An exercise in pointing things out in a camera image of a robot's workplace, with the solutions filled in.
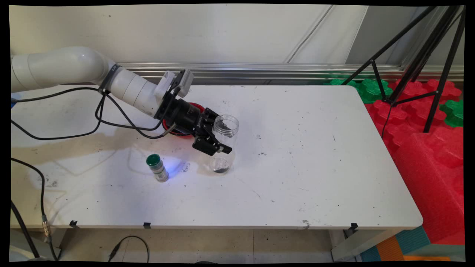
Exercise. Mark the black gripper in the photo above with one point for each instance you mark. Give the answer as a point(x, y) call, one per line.
point(185, 116)

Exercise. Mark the clear plastic jar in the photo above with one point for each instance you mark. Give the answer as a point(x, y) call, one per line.
point(222, 167)

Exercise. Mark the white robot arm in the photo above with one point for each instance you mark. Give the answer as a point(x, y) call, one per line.
point(59, 66)

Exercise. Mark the red bowl with dark grains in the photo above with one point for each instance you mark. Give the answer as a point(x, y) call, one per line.
point(183, 135)

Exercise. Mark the green-capped spice shaker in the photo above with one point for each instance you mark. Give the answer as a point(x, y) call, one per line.
point(160, 172)

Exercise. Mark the green foam block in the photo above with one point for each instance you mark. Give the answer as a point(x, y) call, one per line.
point(369, 92)
point(339, 82)
point(454, 115)

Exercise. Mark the grey table leg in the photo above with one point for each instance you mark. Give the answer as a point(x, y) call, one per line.
point(55, 237)
point(356, 246)

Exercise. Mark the black tripod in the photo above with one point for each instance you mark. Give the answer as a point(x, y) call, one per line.
point(417, 61)

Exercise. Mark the teal orange foam mat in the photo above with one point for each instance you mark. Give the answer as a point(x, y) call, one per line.
point(412, 241)

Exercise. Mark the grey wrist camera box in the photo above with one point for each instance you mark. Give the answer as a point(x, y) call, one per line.
point(185, 79)

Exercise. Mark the aluminium wall rail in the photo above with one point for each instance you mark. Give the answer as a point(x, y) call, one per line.
point(259, 68)

